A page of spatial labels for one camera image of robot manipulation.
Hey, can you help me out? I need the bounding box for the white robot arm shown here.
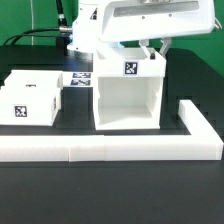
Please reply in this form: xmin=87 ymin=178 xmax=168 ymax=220
xmin=69 ymin=0 xmax=218 ymax=55

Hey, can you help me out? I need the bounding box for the white marker sheet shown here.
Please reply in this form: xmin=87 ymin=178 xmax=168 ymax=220
xmin=63 ymin=72 xmax=92 ymax=87

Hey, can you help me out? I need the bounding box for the white drawer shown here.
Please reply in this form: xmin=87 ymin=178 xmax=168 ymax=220
xmin=4 ymin=70 xmax=63 ymax=89
xmin=0 ymin=87 xmax=61 ymax=126

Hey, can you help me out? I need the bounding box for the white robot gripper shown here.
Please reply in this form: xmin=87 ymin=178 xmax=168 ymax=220
xmin=98 ymin=0 xmax=215 ymax=60

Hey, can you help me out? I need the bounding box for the white rear drawer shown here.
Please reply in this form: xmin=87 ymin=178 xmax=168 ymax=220
xmin=4 ymin=70 xmax=63 ymax=89

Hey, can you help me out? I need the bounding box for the black cable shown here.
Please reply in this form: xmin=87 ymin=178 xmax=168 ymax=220
xmin=3 ymin=0 xmax=73 ymax=47

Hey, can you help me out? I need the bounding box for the white front drawer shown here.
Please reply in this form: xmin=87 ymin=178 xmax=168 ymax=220
xmin=0 ymin=87 xmax=61 ymax=126

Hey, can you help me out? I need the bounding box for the white drawer cabinet box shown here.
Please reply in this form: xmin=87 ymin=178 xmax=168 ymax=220
xmin=92 ymin=48 xmax=166 ymax=130

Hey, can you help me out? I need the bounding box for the white L-shaped fence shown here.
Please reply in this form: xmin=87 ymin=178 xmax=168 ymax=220
xmin=0 ymin=100 xmax=224 ymax=162

